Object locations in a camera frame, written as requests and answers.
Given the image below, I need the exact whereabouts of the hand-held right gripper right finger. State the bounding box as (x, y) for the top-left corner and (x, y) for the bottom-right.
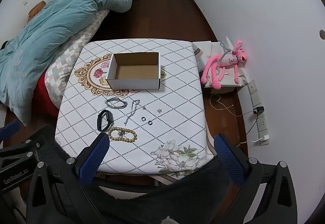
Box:
(214, 133), (298, 224)

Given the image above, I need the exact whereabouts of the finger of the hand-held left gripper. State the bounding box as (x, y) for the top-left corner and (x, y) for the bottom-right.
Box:
(0, 120), (41, 163)

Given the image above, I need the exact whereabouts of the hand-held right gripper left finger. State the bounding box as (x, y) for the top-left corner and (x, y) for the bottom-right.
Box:
(25, 132), (110, 224)

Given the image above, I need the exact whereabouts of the wooden bead bracelet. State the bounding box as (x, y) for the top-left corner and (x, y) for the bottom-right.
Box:
(108, 126), (138, 144)

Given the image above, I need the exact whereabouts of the black smart band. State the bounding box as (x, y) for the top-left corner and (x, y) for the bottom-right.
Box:
(97, 110), (114, 132)

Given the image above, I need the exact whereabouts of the chunky silver chain bracelet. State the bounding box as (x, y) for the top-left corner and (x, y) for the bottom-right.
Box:
(105, 97), (128, 110)

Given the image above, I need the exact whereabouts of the thin silver chain necklace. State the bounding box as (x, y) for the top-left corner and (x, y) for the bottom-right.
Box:
(123, 99), (141, 125)

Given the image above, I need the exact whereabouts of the white cardboard box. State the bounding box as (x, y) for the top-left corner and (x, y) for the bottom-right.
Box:
(106, 52), (161, 91)

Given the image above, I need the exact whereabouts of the red bed cloth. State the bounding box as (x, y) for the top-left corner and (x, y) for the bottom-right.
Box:
(33, 72), (60, 118)

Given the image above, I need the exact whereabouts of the white storage box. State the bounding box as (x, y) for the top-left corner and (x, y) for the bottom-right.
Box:
(209, 84), (236, 94)

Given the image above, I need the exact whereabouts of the white diamond-pattern tablecloth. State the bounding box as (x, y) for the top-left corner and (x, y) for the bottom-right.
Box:
(54, 39), (214, 179)

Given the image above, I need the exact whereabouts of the grey checkered bed sheet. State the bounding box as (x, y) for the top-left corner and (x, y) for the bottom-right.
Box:
(44, 8), (111, 110)

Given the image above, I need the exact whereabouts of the pink plush toy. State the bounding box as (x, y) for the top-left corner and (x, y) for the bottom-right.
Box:
(200, 39), (247, 90)

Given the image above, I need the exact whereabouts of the light blue duvet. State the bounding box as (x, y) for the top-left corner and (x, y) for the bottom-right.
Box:
(0, 0), (134, 127)

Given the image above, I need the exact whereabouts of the grey clothes hanger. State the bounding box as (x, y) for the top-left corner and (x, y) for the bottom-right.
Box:
(216, 41), (240, 72)

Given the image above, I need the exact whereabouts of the brown plush toy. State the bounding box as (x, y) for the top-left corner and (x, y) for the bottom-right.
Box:
(27, 1), (47, 23)

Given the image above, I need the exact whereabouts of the white charging cable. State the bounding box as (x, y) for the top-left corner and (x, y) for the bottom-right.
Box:
(236, 138), (262, 148)

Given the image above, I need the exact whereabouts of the beige cable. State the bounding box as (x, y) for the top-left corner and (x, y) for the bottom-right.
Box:
(209, 94), (244, 116)

